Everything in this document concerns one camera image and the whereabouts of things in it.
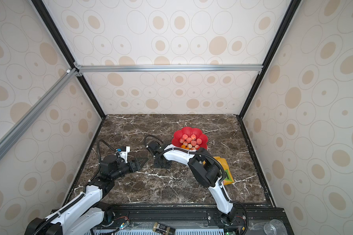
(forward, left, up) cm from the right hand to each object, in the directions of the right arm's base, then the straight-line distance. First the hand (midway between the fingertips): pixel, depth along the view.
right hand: (164, 164), depth 94 cm
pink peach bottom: (+18, -10, +2) cm, 20 cm away
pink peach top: (+20, -12, +4) cm, 24 cm away
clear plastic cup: (-30, -58, -1) cm, 66 cm away
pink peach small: (+13, -16, +3) cm, 21 cm away
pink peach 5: (+15, -13, +3) cm, 20 cm away
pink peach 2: (+17, -15, +4) cm, 23 cm away
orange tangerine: (+11, -14, +3) cm, 18 cm away
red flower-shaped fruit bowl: (+22, -8, +3) cm, 24 cm away
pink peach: (+20, -18, +4) cm, 27 cm away
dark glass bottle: (-35, -4, +4) cm, 35 cm away
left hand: (-5, +8, +15) cm, 17 cm away
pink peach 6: (+13, -21, +3) cm, 25 cm away
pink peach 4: (+15, -18, +3) cm, 24 cm away
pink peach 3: (+17, -22, +4) cm, 28 cm away
